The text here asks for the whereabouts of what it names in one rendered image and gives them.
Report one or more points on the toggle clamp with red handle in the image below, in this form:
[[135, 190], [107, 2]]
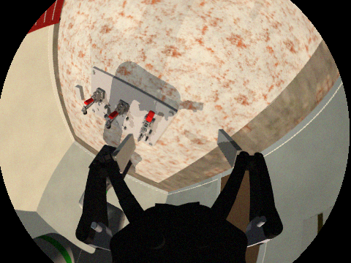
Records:
[[122, 106]]

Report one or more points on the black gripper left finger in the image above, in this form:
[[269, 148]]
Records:
[[93, 225]]

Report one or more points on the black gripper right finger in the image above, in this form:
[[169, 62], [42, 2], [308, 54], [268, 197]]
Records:
[[264, 221]]

